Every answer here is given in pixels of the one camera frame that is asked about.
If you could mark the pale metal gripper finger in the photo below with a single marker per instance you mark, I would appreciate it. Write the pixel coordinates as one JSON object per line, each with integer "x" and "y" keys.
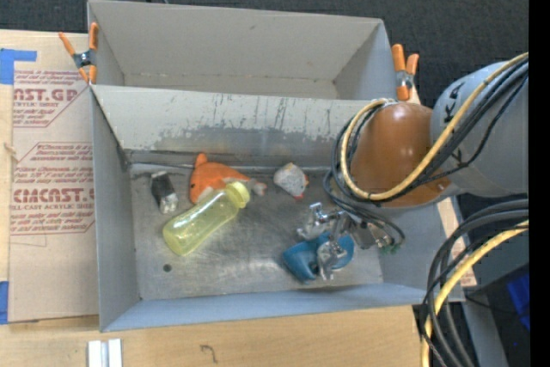
{"x": 317, "y": 220}
{"x": 330, "y": 254}

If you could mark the blue plastic toy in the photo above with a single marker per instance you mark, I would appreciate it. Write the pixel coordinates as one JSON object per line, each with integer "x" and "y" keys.
{"x": 301, "y": 260}

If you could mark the white and orange toy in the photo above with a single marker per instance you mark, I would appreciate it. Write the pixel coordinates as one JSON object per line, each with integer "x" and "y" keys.
{"x": 289, "y": 179}

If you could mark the grey metal bin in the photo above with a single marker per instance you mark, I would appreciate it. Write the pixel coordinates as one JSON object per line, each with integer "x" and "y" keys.
{"x": 240, "y": 253}

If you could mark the orange toy fish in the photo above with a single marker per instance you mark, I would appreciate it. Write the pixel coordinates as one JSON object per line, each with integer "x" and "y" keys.
{"x": 210, "y": 180}

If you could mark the clear yellow plastic bottle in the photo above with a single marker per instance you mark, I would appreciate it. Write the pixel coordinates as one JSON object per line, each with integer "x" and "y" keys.
{"x": 202, "y": 220}

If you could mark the grey and black small packet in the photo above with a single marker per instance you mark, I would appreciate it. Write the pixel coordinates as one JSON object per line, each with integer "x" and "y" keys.
{"x": 163, "y": 191}

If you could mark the brown cardboard board red print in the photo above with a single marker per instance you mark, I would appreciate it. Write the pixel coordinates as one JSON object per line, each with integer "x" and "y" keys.
{"x": 47, "y": 253}

